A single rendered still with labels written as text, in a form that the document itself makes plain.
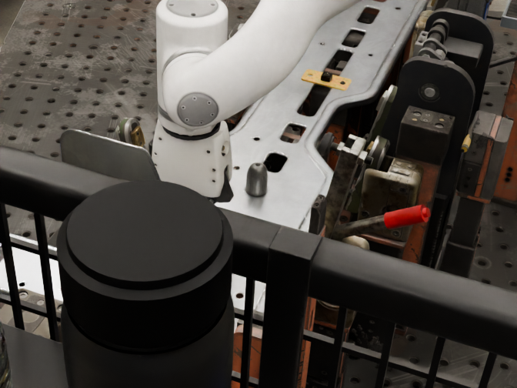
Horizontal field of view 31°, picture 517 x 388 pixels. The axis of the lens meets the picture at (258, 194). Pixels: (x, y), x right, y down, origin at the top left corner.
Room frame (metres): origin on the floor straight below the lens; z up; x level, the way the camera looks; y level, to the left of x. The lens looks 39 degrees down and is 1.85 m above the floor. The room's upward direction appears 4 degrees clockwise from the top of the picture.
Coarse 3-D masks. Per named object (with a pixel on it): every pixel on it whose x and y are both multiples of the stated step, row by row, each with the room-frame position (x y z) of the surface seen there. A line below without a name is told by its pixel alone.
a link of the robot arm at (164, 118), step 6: (162, 114) 0.95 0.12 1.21; (162, 120) 0.95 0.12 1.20; (168, 120) 0.94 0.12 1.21; (168, 126) 0.94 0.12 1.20; (174, 126) 0.93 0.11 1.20; (180, 126) 0.93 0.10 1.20; (210, 126) 0.94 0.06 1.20; (180, 132) 0.93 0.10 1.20; (186, 132) 0.93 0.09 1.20; (192, 132) 0.93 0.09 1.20; (198, 132) 0.93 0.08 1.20; (204, 132) 0.93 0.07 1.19
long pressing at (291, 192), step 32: (416, 0) 1.73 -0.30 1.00; (320, 32) 1.57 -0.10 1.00; (384, 32) 1.58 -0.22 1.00; (320, 64) 1.45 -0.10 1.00; (352, 64) 1.46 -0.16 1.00; (384, 64) 1.46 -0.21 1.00; (288, 96) 1.34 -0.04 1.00; (352, 96) 1.34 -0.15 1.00; (256, 128) 1.24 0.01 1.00; (320, 128) 1.24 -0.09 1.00; (256, 160) 1.15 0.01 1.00; (288, 160) 1.15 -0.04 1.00; (320, 160) 1.15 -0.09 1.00; (288, 192) 1.07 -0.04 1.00; (320, 192) 1.07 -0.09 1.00; (288, 224) 1.00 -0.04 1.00; (256, 288) 0.87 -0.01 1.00
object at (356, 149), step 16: (320, 144) 0.90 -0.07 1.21; (336, 144) 0.91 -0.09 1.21; (352, 144) 0.91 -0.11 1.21; (352, 160) 0.88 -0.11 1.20; (368, 160) 0.89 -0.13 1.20; (336, 176) 0.89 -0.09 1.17; (352, 176) 0.90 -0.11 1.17; (336, 192) 0.89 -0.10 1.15; (336, 208) 0.89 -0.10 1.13; (336, 224) 0.92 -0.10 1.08
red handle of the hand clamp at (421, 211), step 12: (384, 216) 0.88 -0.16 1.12; (396, 216) 0.87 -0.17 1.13; (408, 216) 0.87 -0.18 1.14; (420, 216) 0.86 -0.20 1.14; (336, 228) 0.90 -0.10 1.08; (348, 228) 0.89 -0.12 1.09; (360, 228) 0.89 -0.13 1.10; (372, 228) 0.88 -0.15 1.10; (384, 228) 0.88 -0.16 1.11; (396, 228) 0.87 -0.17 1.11
